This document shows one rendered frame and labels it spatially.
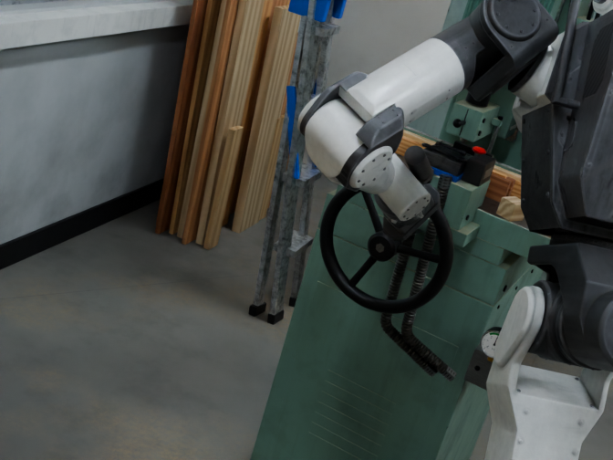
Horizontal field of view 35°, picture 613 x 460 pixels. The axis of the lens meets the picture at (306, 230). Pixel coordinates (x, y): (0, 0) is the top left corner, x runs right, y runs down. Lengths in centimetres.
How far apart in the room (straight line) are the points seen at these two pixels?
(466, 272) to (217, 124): 168
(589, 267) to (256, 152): 258
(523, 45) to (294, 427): 130
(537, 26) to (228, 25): 214
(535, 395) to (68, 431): 141
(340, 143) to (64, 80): 195
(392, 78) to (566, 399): 56
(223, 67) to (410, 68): 218
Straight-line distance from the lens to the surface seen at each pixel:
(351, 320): 224
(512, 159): 239
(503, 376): 151
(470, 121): 216
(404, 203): 158
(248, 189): 385
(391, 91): 135
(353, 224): 218
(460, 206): 198
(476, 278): 211
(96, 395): 273
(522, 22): 143
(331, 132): 135
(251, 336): 318
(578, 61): 147
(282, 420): 243
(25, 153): 316
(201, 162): 358
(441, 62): 140
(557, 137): 143
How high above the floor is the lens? 151
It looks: 21 degrees down
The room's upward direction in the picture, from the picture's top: 16 degrees clockwise
